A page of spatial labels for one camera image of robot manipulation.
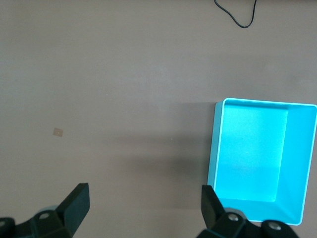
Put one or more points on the cyan plastic bin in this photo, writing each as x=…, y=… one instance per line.
x=252, y=151

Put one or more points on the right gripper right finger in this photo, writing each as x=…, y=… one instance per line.
x=213, y=213

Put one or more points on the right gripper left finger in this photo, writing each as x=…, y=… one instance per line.
x=71, y=213

